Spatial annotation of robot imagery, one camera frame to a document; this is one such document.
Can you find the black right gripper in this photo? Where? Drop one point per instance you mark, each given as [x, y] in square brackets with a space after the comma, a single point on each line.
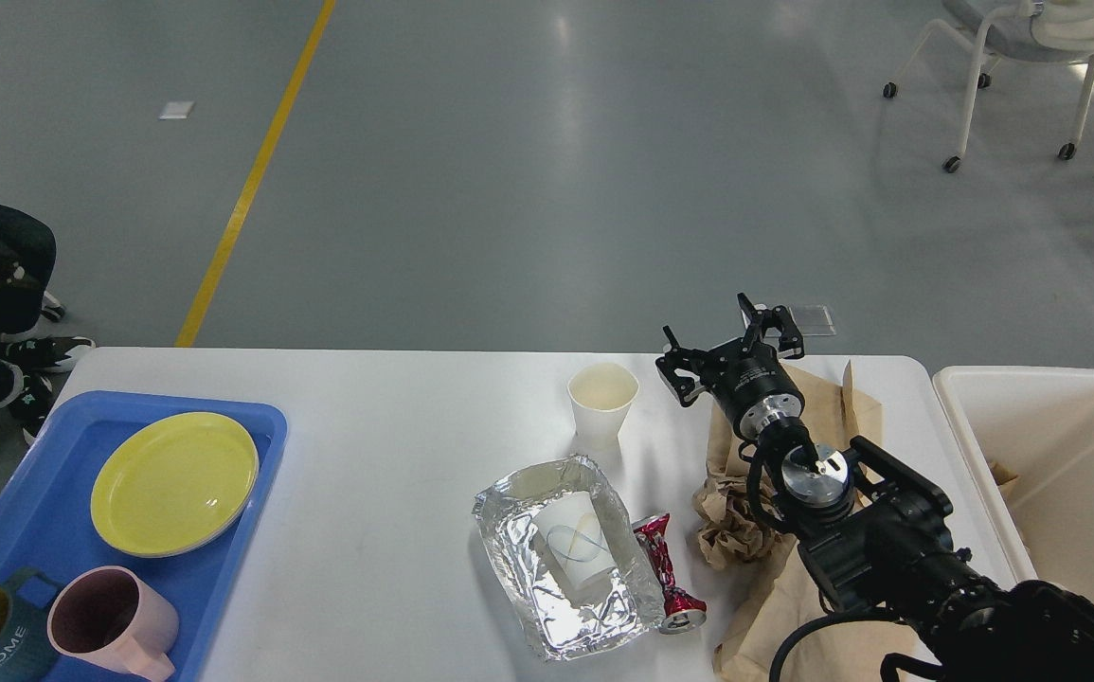
[748, 381]

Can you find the yellow plastic plate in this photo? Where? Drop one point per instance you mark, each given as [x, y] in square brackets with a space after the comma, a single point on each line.
[175, 485]

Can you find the pink mug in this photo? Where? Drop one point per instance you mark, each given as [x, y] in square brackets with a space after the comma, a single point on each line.
[111, 618]

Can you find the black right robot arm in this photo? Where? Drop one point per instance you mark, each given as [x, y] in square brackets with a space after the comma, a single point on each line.
[871, 531]

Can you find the transparent floor plate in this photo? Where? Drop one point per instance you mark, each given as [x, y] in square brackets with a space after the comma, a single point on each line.
[812, 320]

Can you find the white paper cup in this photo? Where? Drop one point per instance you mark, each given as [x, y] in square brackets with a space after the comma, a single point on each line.
[601, 396]

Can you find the crumpled brown paper ball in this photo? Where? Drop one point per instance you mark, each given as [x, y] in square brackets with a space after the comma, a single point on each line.
[730, 535]

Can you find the brown paper bag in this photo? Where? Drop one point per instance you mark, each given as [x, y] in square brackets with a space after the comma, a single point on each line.
[781, 595]

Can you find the crushed red can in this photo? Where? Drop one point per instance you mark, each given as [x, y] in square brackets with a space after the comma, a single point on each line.
[682, 611]

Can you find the aluminium foil tray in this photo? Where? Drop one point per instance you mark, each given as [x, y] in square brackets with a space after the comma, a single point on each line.
[562, 622]

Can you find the white plastic bin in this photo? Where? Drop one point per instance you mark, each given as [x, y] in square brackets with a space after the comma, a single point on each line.
[1027, 436]

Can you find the white rolling chair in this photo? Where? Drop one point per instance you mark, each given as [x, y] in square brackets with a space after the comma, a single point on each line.
[1018, 31]

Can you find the white floor label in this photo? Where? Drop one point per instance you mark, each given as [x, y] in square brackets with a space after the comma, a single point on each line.
[177, 110]

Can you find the blue plastic tray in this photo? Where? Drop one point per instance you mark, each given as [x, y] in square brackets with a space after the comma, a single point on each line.
[45, 521]

